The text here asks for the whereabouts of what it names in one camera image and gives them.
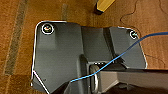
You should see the yellow air hockey table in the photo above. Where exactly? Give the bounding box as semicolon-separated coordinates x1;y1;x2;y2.
93;0;116;16

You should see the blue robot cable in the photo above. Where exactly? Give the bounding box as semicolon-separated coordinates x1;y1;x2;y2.
69;31;168;84

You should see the thin black floor cable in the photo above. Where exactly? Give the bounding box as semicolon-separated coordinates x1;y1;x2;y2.
119;0;145;24

